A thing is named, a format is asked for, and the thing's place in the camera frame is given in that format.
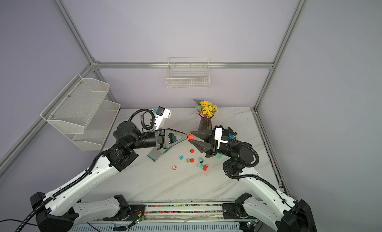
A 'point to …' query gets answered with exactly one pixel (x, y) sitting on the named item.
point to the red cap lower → (192, 160)
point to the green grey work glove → (154, 154)
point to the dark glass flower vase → (205, 123)
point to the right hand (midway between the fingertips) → (190, 136)
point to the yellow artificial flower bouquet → (205, 109)
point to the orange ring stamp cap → (174, 167)
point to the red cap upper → (192, 151)
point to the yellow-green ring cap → (187, 160)
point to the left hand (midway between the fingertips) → (185, 139)
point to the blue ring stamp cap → (181, 157)
